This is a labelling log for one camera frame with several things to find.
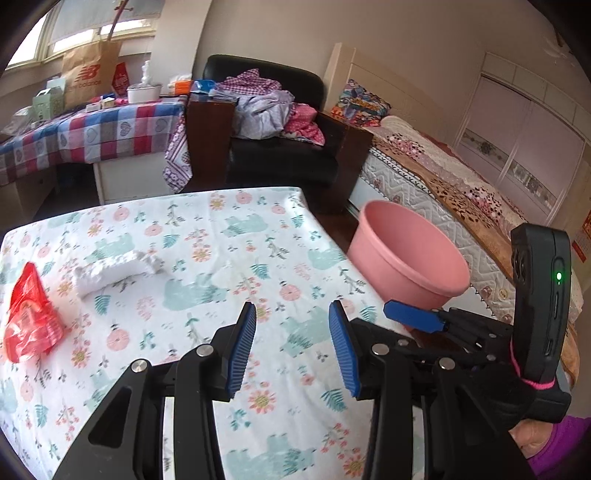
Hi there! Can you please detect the green house-shaped box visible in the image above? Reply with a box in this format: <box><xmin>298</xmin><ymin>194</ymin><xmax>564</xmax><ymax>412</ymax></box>
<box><xmin>32</xmin><ymin>87</ymin><xmax>64</xmax><ymax>121</ymax></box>

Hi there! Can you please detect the beige wooden headboard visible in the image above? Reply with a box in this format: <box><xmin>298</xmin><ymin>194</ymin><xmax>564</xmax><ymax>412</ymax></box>
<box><xmin>324</xmin><ymin>42</ymin><xmax>456</xmax><ymax>144</ymax></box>

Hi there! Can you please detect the floral bear tablecloth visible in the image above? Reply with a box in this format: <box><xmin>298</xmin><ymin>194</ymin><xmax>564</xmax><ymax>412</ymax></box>
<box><xmin>1</xmin><ymin>187</ymin><xmax>388</xmax><ymax>479</ymax></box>

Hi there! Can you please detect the red wall calendar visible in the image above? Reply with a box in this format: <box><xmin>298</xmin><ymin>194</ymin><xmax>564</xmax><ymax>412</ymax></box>
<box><xmin>572</xmin><ymin>214</ymin><xmax>591</xmax><ymax>263</ymax></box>

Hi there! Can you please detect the pile of clothes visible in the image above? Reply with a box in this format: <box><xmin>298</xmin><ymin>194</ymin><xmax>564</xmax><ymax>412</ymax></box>
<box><xmin>209</xmin><ymin>68</ymin><xmax>325</xmax><ymax>146</ymax></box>

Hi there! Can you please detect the brown paper shopping bag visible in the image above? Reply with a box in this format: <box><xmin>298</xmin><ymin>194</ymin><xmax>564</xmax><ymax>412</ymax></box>
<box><xmin>61</xmin><ymin>41</ymin><xmax>121</xmax><ymax>110</ymax></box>

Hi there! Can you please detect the white round container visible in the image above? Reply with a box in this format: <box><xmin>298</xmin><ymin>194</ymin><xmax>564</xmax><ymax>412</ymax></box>
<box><xmin>127</xmin><ymin>84</ymin><xmax>161</xmax><ymax>104</ymax></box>

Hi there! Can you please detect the orange tissue box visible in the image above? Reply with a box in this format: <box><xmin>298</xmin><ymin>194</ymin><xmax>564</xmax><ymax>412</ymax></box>
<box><xmin>167</xmin><ymin>74</ymin><xmax>192</xmax><ymax>96</ymax></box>

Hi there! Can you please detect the black leather armchair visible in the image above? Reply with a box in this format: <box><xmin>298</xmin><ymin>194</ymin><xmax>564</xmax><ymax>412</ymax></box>
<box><xmin>184</xmin><ymin>54</ymin><xmax>375</xmax><ymax>213</ymax></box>

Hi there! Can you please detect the person's right hand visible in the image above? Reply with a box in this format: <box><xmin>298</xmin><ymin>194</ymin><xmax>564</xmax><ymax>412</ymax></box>
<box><xmin>509</xmin><ymin>419</ymin><xmax>557</xmax><ymax>458</ymax></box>

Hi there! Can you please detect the pink sliding wardrobe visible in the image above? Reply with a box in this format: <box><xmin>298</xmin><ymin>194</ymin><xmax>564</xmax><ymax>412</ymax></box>
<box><xmin>457</xmin><ymin>77</ymin><xmax>584</xmax><ymax>225</ymax></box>

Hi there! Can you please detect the pink plastic basin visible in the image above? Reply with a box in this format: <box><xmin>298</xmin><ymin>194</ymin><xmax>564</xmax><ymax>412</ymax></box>
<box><xmin>348</xmin><ymin>200</ymin><xmax>470</xmax><ymax>310</ymax></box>

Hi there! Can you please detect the plaid tablecloth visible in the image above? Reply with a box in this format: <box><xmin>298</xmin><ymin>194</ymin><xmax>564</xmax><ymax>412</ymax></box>
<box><xmin>1</xmin><ymin>96</ymin><xmax>186</xmax><ymax>186</ymax></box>

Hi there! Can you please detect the black camera device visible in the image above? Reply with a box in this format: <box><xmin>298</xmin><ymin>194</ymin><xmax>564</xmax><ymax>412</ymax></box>
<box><xmin>511</xmin><ymin>223</ymin><xmax>572</xmax><ymax>390</ymax></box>

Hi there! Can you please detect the red plastic bag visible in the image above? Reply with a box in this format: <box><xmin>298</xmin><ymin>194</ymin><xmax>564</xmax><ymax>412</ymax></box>
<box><xmin>3</xmin><ymin>262</ymin><xmax>65</xmax><ymax>363</ymax></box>

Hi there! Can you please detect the colourful comic pillow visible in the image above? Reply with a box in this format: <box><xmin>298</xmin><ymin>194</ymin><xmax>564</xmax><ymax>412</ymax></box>
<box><xmin>329</xmin><ymin>79</ymin><xmax>391</xmax><ymax>128</ymax></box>

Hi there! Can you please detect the bed with floral quilt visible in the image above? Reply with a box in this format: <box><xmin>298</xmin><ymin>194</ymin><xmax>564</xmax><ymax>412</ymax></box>
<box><xmin>348</xmin><ymin>115</ymin><xmax>583</xmax><ymax>384</ymax></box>

